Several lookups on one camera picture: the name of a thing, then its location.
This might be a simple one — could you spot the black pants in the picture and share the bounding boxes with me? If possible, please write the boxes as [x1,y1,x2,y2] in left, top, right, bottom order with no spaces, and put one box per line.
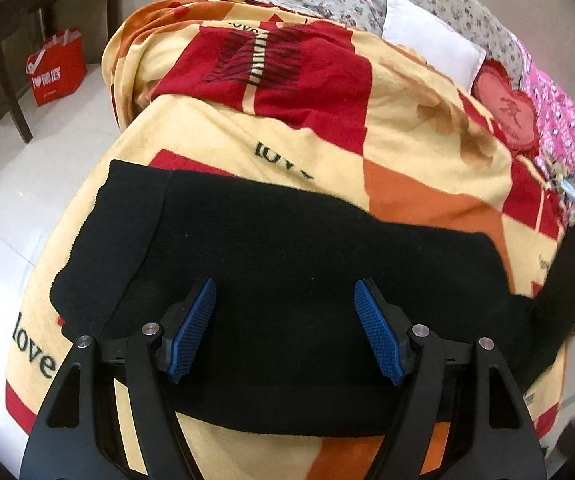
[50,160,575,437]

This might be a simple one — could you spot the colourful knotted fabric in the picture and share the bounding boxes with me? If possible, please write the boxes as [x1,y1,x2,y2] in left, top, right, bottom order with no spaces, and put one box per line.
[538,150,575,230]

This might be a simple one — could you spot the pink patterned quilt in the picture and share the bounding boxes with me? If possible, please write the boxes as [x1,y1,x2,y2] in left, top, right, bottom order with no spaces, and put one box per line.
[516,42,575,167]

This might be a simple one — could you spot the red heart cushion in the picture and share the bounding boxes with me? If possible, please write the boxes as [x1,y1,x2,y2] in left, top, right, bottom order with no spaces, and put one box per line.
[472,60,539,157]

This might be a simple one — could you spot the red shopping bag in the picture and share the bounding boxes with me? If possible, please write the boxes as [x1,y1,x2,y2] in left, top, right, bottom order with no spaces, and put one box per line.
[25,27,87,106]

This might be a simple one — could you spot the red yellow orange blanket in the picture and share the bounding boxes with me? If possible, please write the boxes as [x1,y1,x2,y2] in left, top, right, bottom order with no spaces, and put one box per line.
[7,0,569,479]

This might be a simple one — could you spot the white pillow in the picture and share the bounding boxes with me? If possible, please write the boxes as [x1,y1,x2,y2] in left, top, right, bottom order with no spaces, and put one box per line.
[382,0,486,91]

